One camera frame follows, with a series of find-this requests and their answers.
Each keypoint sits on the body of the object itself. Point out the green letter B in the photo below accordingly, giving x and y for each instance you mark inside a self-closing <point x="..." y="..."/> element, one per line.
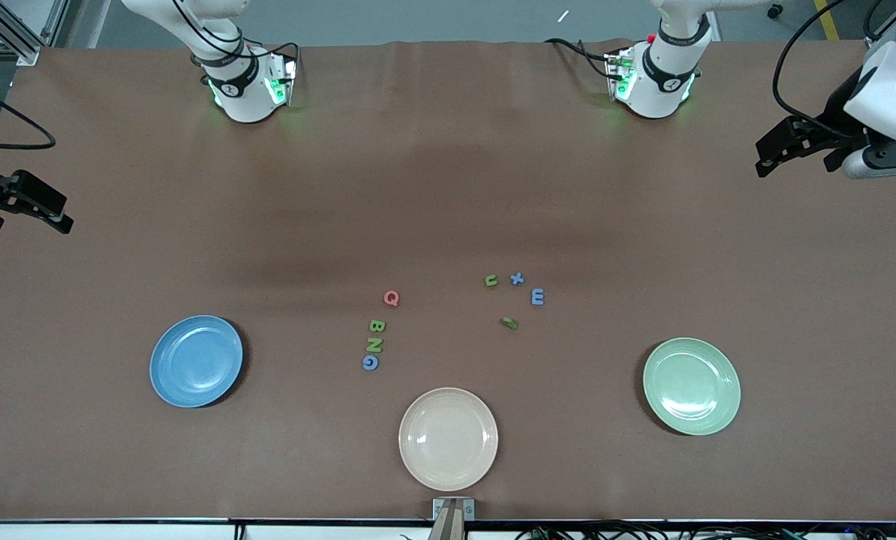
<point x="377" y="326"/>

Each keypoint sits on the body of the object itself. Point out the blue letter m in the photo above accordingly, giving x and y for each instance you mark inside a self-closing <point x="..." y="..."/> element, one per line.
<point x="537" y="297"/>

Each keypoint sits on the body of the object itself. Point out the red letter Q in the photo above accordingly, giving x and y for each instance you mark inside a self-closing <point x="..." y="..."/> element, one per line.
<point x="388" y="298"/>

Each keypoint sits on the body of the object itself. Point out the aluminium frame profile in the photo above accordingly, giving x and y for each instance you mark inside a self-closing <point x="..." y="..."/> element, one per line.
<point x="24" y="34"/>

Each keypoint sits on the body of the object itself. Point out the brown table cover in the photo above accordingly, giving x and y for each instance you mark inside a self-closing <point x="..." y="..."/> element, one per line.
<point x="448" y="187"/>

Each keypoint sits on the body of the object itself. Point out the green letter N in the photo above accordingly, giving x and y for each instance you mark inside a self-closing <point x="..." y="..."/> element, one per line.
<point x="373" y="345"/>

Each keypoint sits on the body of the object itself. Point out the blue plate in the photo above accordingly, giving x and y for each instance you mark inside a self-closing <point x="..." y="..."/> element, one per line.
<point x="196" y="361"/>

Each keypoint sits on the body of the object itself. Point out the beige plate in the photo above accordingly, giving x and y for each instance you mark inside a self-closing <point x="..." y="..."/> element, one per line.
<point x="448" y="439"/>

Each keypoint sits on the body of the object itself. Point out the black caster wheel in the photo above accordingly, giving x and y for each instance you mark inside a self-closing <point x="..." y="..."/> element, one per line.
<point x="775" y="11"/>

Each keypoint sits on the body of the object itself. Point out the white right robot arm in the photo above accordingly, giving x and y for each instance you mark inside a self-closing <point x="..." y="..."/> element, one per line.
<point x="242" y="97"/>

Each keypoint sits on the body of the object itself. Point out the green letter q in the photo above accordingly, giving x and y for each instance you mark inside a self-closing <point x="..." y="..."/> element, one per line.
<point x="510" y="323"/>

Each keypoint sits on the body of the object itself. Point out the blue letter x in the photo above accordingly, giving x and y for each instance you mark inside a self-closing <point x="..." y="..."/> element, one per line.
<point x="517" y="278"/>

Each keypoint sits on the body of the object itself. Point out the blue letter G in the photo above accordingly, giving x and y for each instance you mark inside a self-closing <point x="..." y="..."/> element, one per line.
<point x="366" y="364"/>

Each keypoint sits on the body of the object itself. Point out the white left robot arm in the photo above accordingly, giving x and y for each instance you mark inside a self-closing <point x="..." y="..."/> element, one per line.
<point x="662" y="90"/>

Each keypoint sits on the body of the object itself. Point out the grey metal bracket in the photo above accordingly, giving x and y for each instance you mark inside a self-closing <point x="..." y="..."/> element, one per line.
<point x="439" y="510"/>

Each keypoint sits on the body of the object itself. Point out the yellow floor tape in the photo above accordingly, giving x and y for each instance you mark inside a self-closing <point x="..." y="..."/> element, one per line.
<point x="827" y="19"/>

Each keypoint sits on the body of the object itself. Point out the green plate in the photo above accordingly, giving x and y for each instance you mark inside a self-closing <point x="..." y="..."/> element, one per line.
<point x="692" y="387"/>

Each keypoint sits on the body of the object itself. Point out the brown camera post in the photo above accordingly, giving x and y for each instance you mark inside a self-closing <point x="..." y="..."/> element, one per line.
<point x="448" y="525"/>

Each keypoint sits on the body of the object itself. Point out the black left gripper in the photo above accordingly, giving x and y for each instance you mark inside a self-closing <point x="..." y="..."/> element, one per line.
<point x="840" y="110"/>

